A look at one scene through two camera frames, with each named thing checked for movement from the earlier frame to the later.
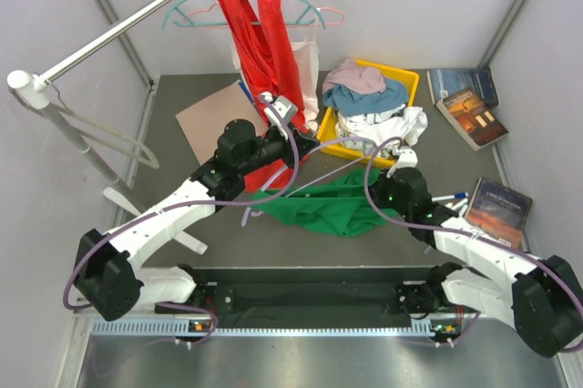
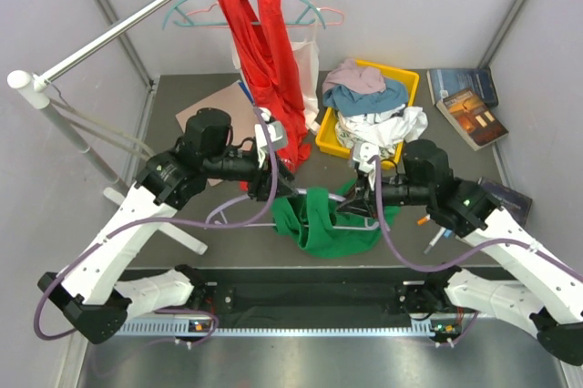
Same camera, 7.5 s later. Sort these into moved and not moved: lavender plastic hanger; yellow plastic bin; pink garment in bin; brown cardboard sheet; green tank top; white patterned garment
Moved: green tank top; lavender plastic hanger
Not moved: pink garment in bin; white patterned garment; brown cardboard sheet; yellow plastic bin
